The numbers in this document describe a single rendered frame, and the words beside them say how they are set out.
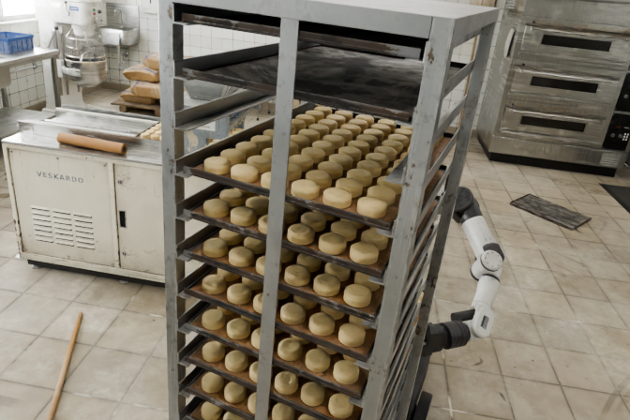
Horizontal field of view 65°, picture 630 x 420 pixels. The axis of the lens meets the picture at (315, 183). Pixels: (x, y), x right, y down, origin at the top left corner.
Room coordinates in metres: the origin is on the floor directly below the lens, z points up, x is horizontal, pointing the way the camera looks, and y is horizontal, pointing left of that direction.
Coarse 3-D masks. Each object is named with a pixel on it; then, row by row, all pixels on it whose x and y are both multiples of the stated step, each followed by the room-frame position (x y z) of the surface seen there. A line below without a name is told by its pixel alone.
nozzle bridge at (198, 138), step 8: (240, 88) 2.91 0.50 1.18; (184, 96) 2.61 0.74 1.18; (184, 104) 2.44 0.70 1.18; (192, 104) 2.46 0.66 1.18; (248, 112) 2.97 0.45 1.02; (224, 120) 2.41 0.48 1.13; (232, 120) 2.69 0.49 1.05; (240, 120) 2.79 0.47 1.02; (200, 128) 2.42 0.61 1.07; (208, 128) 2.42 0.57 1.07; (216, 128) 2.42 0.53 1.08; (224, 128) 2.41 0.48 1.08; (184, 136) 2.43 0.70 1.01; (192, 136) 2.43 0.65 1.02; (200, 136) 2.42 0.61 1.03; (208, 136) 2.42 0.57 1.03; (216, 136) 2.42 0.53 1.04; (224, 136) 2.41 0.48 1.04; (192, 144) 2.43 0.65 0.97; (200, 144) 2.42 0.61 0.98; (208, 144) 2.46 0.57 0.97
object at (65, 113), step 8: (56, 112) 3.03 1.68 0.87; (64, 112) 3.03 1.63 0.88; (72, 112) 3.02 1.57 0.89; (80, 112) 3.02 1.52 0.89; (88, 112) 3.02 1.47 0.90; (96, 112) 3.03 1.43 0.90; (80, 120) 3.02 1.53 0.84; (88, 120) 3.01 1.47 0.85; (96, 120) 3.01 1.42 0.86; (104, 120) 3.00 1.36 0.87; (112, 120) 2.99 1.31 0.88; (120, 120) 2.99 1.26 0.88; (128, 120) 2.98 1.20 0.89; (136, 120) 2.98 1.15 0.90; (144, 120) 2.98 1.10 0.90; (136, 128) 2.98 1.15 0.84; (144, 128) 2.97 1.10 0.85
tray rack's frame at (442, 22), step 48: (192, 0) 0.83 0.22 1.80; (240, 0) 0.80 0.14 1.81; (288, 0) 0.77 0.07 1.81; (336, 0) 0.83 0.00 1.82; (384, 0) 1.02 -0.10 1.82; (432, 0) 1.31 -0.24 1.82; (288, 48) 0.78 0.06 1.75; (432, 48) 0.69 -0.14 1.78; (288, 96) 0.77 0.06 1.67; (432, 96) 0.69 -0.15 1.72; (288, 144) 0.77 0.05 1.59; (432, 144) 0.69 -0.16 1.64; (384, 288) 0.69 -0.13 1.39; (384, 336) 0.69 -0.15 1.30; (384, 384) 0.69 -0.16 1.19
